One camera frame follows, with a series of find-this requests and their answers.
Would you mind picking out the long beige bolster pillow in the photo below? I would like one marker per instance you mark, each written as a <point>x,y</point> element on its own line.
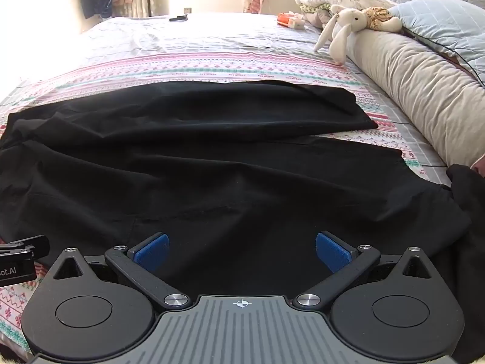
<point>416,83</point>

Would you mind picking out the person's dark clothing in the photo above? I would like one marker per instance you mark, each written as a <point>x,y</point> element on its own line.
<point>471,235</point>

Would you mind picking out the pink folded cloth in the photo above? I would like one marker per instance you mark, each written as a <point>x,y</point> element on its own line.
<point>314,19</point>

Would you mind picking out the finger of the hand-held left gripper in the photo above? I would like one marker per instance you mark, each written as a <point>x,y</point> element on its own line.
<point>26,246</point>

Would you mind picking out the light blue checked pillow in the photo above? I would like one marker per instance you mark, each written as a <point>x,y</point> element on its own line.
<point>447,26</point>

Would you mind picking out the orange tissue pack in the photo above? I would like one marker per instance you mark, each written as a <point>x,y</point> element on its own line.
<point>290,20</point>

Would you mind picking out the black remote control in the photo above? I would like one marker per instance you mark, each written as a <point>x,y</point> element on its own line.
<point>178,18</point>

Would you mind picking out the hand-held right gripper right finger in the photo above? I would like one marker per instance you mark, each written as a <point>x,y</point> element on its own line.
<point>332,252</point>

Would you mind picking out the striped patterned bed sheet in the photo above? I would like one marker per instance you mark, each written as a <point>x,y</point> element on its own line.
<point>189,64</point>

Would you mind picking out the white plush rabbit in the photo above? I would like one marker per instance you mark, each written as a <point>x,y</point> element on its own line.
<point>345,22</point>

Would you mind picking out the green floral folded cloth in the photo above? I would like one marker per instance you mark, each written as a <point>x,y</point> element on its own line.
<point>314,8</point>

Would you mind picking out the small pink cloth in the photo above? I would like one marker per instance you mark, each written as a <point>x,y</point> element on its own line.
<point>480,167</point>

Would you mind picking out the black pants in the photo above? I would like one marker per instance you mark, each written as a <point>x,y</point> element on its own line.
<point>227,178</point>

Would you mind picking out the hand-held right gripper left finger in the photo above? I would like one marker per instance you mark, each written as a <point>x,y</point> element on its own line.
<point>152,252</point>

